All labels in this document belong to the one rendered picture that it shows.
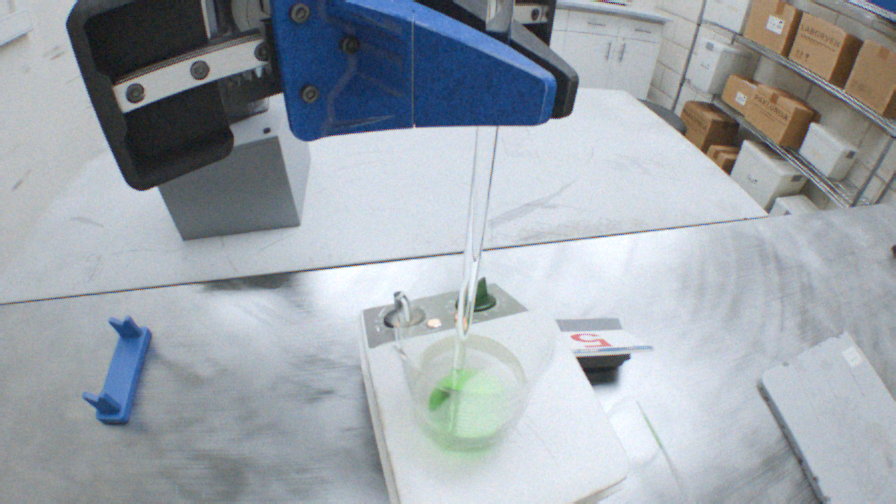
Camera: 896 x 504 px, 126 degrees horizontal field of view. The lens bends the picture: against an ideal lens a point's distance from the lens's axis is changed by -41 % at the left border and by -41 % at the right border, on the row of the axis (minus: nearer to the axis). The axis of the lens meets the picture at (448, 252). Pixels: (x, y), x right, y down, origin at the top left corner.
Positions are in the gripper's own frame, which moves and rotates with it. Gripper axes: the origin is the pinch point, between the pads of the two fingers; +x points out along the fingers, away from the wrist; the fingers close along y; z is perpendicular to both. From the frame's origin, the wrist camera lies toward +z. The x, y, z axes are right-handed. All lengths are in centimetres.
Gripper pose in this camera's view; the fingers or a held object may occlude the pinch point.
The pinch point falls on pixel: (457, 56)
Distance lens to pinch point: 10.8
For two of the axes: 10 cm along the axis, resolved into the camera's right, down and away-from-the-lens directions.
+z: 0.4, -7.2, -7.0
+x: 6.1, 5.7, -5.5
